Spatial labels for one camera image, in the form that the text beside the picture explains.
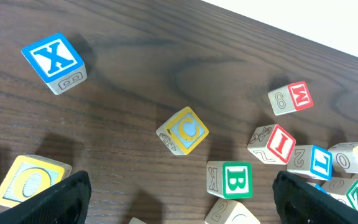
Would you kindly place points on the blue X block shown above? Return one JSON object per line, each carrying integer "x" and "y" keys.
{"x": 56, "y": 62}

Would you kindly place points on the green Z block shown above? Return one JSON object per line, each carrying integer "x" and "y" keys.
{"x": 343, "y": 190}

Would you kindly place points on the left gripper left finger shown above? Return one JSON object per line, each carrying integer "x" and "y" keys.
{"x": 64, "y": 202}

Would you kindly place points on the red I block upper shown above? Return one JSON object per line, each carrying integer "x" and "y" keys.
{"x": 271, "y": 144}

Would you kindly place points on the blue L block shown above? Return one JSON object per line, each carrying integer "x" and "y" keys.
{"x": 311, "y": 161}

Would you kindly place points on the red i block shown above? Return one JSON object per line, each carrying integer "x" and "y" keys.
{"x": 271, "y": 144}
{"x": 135, "y": 220}

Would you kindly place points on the green B block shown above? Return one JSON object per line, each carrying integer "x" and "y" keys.
{"x": 229, "y": 179}

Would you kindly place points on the yellow block upper right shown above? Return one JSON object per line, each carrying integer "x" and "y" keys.
{"x": 345, "y": 157}

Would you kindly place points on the red M block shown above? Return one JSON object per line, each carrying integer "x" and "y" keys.
{"x": 290, "y": 98}

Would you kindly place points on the yellow O block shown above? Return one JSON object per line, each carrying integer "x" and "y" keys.
{"x": 28, "y": 176}

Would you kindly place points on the yellow block centre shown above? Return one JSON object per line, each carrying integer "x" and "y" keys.
{"x": 227, "y": 211}

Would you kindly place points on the yellow C block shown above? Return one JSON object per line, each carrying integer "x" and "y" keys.
{"x": 182, "y": 132}

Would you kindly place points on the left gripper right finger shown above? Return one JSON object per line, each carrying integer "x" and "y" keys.
{"x": 299, "y": 202}

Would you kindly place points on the red I block centre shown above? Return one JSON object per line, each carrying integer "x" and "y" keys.
{"x": 135, "y": 220}

